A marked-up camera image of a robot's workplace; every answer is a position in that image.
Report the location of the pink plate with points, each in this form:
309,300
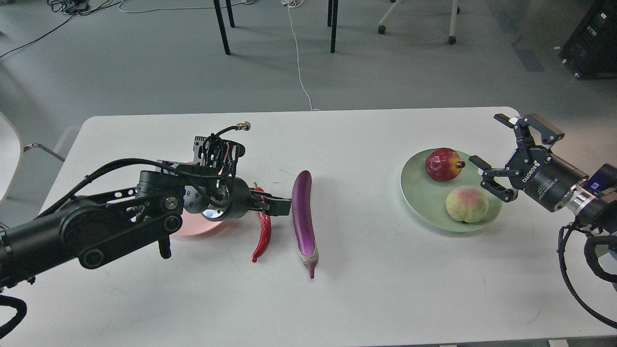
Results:
195,225

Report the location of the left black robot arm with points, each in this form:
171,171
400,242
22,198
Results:
99,229

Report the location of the black equipment case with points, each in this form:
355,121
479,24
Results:
591,50

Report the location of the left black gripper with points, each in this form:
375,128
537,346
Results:
240,199

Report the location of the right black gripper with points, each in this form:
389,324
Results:
543,176

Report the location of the green plate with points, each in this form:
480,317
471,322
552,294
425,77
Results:
427,197

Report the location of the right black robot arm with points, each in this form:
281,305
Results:
594,208

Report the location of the purple eggplant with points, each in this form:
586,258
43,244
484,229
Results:
302,222

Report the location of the white chair left edge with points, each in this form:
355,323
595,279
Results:
12,150

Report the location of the red chili pepper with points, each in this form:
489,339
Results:
265,236

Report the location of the red pomegranate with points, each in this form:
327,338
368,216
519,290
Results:
444,164

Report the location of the green pink peach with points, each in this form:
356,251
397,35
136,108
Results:
467,204

